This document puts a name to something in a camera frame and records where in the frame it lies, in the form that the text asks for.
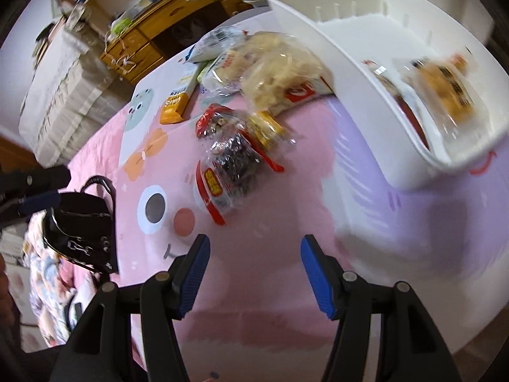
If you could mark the brown silver snack wrapper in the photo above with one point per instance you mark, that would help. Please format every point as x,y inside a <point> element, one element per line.
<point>382,75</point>

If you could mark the red clear nut packet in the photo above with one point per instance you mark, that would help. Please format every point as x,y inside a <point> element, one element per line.
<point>219,121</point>

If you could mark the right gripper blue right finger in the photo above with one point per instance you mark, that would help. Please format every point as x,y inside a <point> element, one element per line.
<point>321,275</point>

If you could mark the rice cracker bag red label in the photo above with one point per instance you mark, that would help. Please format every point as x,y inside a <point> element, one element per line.
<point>283,73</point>

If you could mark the orange snack bar packet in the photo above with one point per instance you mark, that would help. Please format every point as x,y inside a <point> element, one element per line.
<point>181,84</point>

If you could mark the wooden desk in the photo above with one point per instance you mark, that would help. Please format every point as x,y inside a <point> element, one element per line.
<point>163,30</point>

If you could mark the white plastic storage bin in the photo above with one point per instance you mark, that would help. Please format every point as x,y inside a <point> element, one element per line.
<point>367,48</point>

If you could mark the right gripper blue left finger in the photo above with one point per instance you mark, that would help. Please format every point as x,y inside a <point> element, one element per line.
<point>191,273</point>

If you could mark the cartoon printed mat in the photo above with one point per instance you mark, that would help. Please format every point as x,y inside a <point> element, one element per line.
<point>255,317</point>

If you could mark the clear bag yellow pastries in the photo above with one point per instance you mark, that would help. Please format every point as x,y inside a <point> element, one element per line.
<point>224,75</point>

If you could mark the white blue snack bag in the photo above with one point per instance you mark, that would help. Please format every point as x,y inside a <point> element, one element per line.
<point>215,42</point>

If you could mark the pink bed blanket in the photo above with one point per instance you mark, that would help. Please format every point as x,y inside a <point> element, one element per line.
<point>100,156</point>

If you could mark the dark seed snack packet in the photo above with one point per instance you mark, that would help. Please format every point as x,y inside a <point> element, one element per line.
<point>229,172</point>

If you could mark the orange label bread bag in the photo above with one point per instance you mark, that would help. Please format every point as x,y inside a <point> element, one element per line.
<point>451,101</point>

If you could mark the black handbag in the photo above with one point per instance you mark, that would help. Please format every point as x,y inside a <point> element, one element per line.
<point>81,227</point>

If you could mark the floral clothes pile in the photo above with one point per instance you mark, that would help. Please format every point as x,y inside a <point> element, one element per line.
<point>59,290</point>

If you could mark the green tissue pack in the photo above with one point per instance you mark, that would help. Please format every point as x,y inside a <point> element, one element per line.
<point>119,25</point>

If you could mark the small yellow candy packet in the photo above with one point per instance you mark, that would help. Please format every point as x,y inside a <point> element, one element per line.
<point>271,134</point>

